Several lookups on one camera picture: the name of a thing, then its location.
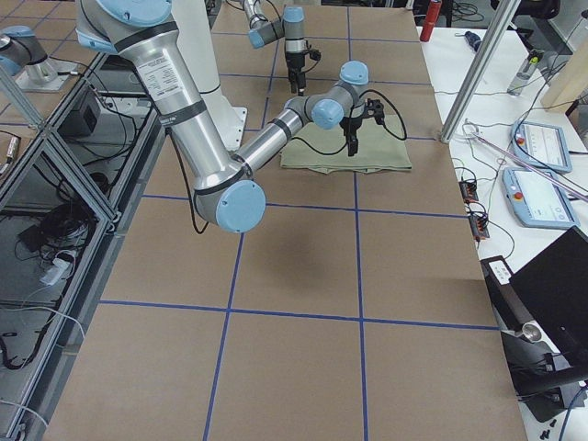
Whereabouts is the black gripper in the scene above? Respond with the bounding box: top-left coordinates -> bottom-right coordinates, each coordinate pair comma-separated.
287,52 -> 306,96
342,116 -> 363,157

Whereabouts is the green long-sleeve shirt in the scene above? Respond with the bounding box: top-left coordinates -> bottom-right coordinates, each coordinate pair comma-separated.
280,115 -> 413,175

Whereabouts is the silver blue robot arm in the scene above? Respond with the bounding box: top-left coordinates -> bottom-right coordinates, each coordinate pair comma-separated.
75,1 -> 368,233
240,1 -> 311,96

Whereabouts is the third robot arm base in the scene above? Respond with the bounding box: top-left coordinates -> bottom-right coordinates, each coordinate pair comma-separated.
1,25 -> 78,93

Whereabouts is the orange electronics board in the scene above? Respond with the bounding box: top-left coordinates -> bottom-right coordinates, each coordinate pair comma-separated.
468,212 -> 490,243
458,180 -> 480,203

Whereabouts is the red cylinder bottle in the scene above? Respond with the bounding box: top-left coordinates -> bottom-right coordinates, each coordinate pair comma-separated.
419,0 -> 442,42

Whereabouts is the clear water bottle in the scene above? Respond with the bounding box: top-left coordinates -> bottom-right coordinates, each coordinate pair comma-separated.
506,49 -> 545,96

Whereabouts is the far blue teach pendant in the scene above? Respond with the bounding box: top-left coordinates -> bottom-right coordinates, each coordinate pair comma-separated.
511,121 -> 572,174

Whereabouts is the blue teach pendant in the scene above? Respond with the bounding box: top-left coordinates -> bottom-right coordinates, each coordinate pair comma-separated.
511,121 -> 572,174
502,167 -> 581,230

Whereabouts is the near blue teach pendant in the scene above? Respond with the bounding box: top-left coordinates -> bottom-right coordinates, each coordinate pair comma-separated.
502,167 -> 581,230

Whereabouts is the black laptop on stand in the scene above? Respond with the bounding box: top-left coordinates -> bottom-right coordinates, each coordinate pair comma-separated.
481,227 -> 587,422

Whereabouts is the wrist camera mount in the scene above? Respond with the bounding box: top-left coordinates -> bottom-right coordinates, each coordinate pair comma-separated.
361,98 -> 385,127
306,44 -> 322,62

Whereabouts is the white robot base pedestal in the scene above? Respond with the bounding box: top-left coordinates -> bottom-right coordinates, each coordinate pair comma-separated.
176,0 -> 249,152

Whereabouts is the aluminium frame post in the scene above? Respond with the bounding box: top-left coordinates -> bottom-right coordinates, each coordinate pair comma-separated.
439,0 -> 520,144

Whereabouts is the aluminium side frame rail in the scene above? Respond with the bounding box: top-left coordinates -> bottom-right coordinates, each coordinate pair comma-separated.
1,55 -> 164,440

